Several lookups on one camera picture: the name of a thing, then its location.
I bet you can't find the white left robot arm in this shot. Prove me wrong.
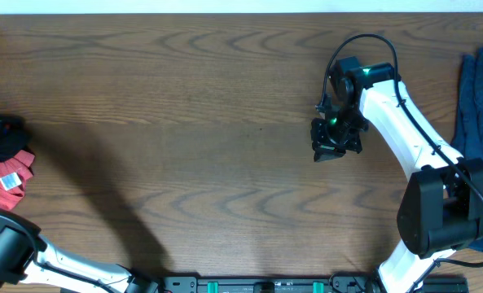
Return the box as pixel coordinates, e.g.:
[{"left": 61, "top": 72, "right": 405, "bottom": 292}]
[{"left": 0, "top": 209, "right": 161, "bottom": 293}]

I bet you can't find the red crumpled shirt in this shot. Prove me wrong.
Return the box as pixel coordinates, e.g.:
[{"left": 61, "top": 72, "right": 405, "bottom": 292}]
[{"left": 0, "top": 151, "right": 35, "bottom": 211}]

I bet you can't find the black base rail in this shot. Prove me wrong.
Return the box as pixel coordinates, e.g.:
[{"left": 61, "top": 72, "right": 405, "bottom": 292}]
[{"left": 155, "top": 274, "right": 470, "bottom": 293}]

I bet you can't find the black patterned shirt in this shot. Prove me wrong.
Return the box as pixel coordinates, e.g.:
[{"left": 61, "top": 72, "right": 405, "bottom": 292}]
[{"left": 0, "top": 115, "right": 32, "bottom": 163}]

